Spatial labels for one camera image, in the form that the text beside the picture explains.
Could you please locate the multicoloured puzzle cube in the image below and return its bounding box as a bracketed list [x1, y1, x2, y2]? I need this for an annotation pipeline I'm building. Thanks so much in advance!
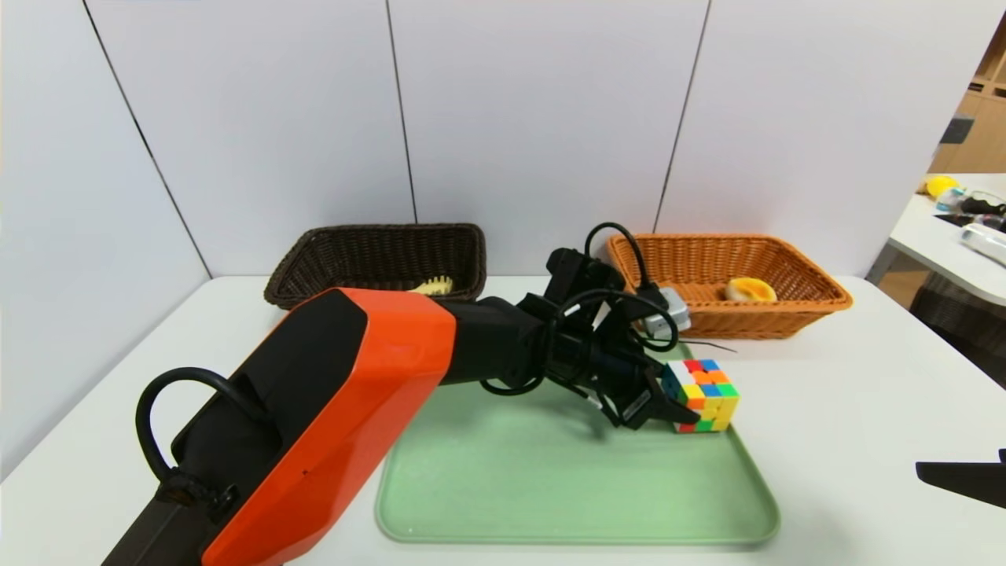
[662, 358, 740, 434]

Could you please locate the cream bun with yellow centre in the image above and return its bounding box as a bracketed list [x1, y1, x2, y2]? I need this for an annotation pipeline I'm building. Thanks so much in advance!
[724, 277, 778, 303]

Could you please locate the dark brown wicker basket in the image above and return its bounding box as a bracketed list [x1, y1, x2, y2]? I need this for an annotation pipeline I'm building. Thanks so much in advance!
[263, 223, 488, 311]

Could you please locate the orange wicker basket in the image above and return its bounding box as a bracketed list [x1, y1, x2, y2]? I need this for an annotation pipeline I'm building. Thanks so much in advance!
[605, 233, 854, 340]

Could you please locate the pale green plastic tray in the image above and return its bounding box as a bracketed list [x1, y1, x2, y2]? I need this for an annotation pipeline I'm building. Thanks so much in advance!
[375, 340, 780, 545]

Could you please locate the white side table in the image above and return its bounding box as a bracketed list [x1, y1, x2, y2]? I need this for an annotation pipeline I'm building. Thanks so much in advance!
[888, 173, 1006, 307]

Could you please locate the white elongated device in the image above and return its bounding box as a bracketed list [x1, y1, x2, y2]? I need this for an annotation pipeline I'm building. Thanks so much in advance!
[960, 222, 1006, 267]

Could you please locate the wooden shelving unit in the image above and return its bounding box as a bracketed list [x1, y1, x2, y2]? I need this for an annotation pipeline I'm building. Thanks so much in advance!
[927, 16, 1006, 175]

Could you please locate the thin black camera cable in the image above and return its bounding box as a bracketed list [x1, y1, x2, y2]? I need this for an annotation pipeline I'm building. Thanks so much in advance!
[479, 222, 681, 398]

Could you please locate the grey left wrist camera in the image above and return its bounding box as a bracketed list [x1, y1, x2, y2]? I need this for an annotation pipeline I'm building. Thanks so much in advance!
[641, 286, 693, 336]

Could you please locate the thick black arm cable loop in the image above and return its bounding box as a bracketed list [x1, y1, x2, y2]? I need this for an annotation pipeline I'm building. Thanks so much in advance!
[135, 367, 264, 505]

